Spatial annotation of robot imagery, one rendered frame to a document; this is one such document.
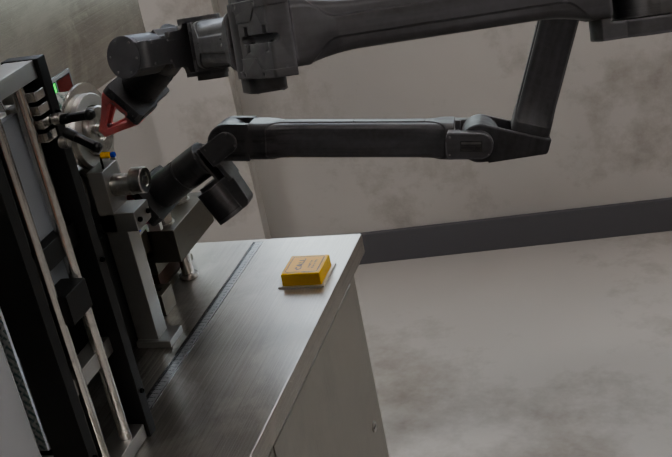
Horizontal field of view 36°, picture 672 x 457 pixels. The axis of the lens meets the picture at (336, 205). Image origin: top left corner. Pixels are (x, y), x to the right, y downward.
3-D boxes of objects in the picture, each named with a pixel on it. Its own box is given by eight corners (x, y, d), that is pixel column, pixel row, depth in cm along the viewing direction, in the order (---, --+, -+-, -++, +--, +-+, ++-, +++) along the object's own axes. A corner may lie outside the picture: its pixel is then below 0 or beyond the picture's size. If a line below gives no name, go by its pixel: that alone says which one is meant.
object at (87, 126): (115, 155, 160) (90, 153, 153) (103, 156, 161) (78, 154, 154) (112, 107, 160) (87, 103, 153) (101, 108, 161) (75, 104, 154)
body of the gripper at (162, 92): (164, 97, 155) (191, 65, 151) (135, 125, 147) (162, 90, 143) (130, 68, 154) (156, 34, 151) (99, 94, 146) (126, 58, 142)
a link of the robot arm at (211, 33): (301, 87, 105) (283, -23, 103) (244, 97, 103) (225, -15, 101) (235, 79, 146) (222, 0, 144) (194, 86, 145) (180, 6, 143)
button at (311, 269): (321, 285, 174) (319, 272, 173) (282, 287, 176) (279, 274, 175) (332, 265, 180) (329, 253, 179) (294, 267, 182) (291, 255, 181)
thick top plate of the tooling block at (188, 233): (181, 262, 176) (173, 230, 174) (-20, 272, 188) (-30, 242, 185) (214, 221, 190) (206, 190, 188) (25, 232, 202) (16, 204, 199)
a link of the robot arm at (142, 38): (234, 75, 143) (224, 11, 141) (183, 86, 133) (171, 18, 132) (167, 83, 149) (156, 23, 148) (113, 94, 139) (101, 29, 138)
